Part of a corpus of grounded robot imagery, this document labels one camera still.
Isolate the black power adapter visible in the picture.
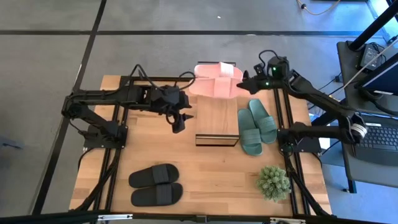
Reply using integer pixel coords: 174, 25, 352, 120
359, 43, 387, 71

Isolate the black monitor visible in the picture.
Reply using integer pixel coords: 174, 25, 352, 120
354, 52, 398, 98

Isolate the wooden shelf with black frame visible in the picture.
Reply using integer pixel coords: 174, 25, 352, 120
194, 61, 241, 147

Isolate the grey side desk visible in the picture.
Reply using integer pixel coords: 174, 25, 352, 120
336, 40, 398, 191

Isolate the black aluminium table frame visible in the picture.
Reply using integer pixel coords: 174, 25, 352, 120
70, 74, 332, 218

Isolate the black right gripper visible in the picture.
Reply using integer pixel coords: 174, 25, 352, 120
236, 55, 295, 96

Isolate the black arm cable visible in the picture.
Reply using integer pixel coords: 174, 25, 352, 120
257, 49, 281, 68
129, 63, 197, 94

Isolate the black slide sandal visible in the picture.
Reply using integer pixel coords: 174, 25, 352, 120
128, 163, 180, 189
130, 182, 184, 207

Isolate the white cord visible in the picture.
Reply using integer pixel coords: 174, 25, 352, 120
341, 37, 398, 90

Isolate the black gantry pole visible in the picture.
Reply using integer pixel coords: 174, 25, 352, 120
347, 0, 398, 52

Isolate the yellow floor cable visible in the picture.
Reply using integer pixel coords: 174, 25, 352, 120
296, 0, 342, 16

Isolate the black aluminium crossbar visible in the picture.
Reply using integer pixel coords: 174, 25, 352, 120
0, 210, 398, 224

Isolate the black laptop keyboard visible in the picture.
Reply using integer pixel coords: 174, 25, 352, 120
353, 120, 398, 167

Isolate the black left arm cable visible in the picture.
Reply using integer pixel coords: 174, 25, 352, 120
129, 63, 197, 94

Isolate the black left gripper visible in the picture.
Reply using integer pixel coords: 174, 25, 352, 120
148, 85, 195, 134

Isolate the green artificial plant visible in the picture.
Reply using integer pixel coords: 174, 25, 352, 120
256, 166, 292, 203

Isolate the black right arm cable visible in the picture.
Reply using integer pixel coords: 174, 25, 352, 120
257, 49, 281, 68

